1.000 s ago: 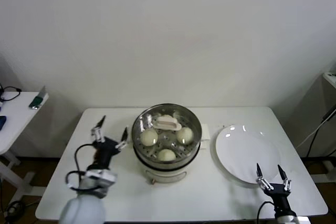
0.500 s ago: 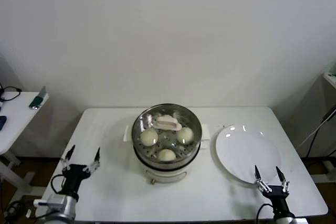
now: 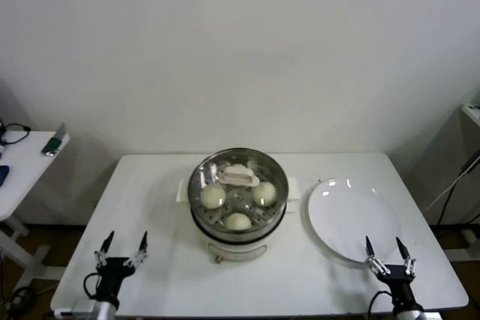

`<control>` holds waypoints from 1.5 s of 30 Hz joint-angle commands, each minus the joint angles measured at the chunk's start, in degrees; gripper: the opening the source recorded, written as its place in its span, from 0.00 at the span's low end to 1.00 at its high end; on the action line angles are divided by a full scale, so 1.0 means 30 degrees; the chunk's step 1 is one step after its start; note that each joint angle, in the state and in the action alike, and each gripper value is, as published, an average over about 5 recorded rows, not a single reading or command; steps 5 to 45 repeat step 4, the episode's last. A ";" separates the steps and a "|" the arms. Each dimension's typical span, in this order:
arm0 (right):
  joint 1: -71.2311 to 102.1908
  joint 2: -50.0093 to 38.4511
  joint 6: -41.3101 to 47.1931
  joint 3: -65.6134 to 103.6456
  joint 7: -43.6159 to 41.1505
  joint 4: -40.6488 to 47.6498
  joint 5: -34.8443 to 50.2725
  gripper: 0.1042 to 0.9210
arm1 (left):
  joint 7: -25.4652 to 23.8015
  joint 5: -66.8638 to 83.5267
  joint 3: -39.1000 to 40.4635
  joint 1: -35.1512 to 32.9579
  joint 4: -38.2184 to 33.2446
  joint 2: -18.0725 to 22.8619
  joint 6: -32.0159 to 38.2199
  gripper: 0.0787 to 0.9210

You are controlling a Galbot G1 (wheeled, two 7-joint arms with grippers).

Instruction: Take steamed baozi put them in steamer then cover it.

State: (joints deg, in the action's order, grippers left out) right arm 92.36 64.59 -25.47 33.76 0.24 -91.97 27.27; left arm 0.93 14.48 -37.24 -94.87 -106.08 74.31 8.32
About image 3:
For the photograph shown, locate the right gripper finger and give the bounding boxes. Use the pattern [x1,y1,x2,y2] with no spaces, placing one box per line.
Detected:
[395,236,417,277]
[364,235,392,277]

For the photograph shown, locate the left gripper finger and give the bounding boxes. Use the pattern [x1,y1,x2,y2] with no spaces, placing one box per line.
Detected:
[92,230,116,269]
[124,230,150,268]

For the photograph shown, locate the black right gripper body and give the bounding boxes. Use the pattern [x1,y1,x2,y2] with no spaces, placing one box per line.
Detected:
[376,264,420,313]

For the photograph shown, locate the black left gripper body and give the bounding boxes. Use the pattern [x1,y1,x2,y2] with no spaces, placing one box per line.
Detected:
[92,256,135,301]

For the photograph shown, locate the white steamed baozi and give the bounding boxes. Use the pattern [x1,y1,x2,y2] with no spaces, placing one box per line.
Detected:
[224,212,252,232]
[201,184,227,211]
[251,181,278,208]

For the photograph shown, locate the glass lid cream handle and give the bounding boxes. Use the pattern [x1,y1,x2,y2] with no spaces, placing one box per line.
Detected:
[187,147,290,229]

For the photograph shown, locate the stainless steel steamer basket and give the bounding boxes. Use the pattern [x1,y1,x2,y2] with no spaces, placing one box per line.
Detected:
[175,147,302,241]

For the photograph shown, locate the white round plate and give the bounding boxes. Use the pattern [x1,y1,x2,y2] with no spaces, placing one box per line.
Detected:
[305,178,403,269]

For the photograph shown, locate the white furniture foot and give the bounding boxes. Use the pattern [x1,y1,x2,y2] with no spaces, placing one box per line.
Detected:
[460,228,480,250]

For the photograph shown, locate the white electric cooker base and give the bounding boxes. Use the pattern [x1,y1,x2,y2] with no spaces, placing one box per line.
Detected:
[190,207,288,264]

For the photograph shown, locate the white side table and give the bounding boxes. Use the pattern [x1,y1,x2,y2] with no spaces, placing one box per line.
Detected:
[0,130,71,283]

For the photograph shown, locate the white shelf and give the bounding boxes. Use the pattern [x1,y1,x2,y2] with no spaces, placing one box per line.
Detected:
[460,101,480,126]

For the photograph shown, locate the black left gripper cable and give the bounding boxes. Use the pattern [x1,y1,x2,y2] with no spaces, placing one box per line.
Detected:
[82,272,101,301]

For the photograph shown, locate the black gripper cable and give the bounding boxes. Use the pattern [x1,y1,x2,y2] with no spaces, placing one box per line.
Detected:
[366,289,394,320]
[82,272,101,301]

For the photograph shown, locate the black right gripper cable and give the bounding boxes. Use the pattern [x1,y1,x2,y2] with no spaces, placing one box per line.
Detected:
[366,289,394,320]

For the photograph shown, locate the black wall cable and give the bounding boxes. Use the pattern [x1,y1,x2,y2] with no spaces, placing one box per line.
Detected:
[437,173,466,226]

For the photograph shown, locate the white wall cable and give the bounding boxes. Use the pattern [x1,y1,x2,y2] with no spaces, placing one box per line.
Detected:
[424,151,480,211]

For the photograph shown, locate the black floor cables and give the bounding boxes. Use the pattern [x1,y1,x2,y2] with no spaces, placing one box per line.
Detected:
[7,286,37,312]

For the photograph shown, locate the black cable on side table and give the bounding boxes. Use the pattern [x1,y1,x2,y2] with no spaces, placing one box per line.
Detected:
[0,121,31,147]

